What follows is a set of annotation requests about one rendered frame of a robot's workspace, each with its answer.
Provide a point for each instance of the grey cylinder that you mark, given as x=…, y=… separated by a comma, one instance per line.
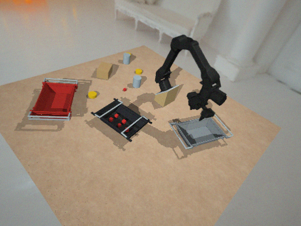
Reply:
x=136, y=81
x=126, y=58

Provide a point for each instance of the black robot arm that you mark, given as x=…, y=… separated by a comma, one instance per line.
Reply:
x=208, y=74

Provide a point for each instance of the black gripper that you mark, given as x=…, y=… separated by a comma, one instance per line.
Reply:
x=206, y=112

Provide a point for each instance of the red plastic tray with grey wire bars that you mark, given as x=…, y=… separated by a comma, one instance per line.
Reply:
x=54, y=98

